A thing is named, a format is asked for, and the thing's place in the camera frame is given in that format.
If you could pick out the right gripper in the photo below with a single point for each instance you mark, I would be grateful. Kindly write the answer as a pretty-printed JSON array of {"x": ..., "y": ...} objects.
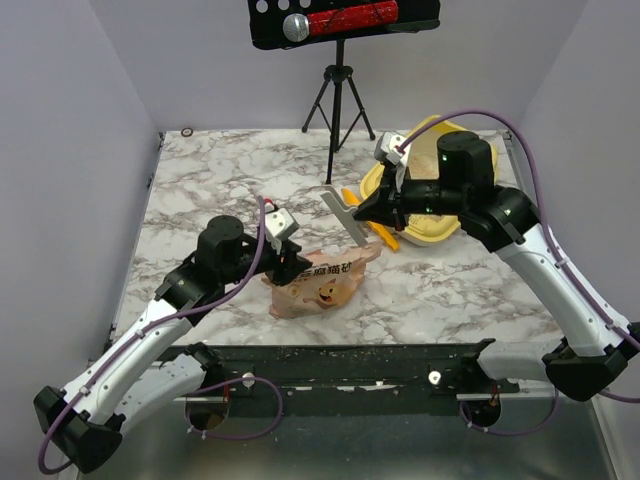
[{"x": 395, "y": 201}]

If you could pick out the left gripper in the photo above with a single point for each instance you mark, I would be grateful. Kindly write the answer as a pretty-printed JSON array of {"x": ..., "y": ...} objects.
[{"x": 297, "y": 266}]

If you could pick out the yellow litter scoop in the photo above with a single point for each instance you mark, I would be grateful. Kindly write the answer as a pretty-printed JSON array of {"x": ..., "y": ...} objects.
[{"x": 351, "y": 199}]

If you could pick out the white bag sealing clip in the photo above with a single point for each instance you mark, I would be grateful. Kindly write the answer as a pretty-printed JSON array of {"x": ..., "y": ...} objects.
[{"x": 344, "y": 214}]

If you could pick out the pink cat litter bag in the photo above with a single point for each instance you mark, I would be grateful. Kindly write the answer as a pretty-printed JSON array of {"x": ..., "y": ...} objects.
[{"x": 330, "y": 283}]

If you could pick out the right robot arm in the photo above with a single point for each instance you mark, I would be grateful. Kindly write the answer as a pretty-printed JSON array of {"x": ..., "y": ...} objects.
[{"x": 597, "y": 343}]

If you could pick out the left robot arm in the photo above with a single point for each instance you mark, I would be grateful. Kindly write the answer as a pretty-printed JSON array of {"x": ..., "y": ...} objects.
[{"x": 87, "y": 418}]

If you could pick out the yellow litter box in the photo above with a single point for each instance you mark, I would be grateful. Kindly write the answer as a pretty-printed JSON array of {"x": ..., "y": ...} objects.
[{"x": 465, "y": 172}]

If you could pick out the black tripod stand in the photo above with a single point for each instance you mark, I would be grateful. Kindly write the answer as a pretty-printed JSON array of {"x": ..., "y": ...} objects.
[{"x": 336, "y": 75}]

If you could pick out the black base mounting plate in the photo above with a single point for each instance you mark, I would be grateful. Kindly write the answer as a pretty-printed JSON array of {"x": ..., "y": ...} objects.
[{"x": 346, "y": 380}]

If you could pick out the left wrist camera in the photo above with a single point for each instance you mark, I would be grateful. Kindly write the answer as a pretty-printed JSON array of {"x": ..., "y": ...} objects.
[{"x": 280, "y": 225}]

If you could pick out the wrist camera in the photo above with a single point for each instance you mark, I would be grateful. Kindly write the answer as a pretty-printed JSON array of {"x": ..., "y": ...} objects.
[
  {"x": 388, "y": 152},
  {"x": 280, "y": 225}
]

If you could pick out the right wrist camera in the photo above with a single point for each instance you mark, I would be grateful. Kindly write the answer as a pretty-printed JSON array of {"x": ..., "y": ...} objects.
[{"x": 388, "y": 152}]

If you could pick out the aluminium rail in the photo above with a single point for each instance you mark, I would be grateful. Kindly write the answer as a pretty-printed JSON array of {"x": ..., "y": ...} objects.
[{"x": 216, "y": 397}]

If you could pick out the red handled microphone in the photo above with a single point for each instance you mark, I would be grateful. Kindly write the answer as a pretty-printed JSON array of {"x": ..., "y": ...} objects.
[{"x": 299, "y": 27}]

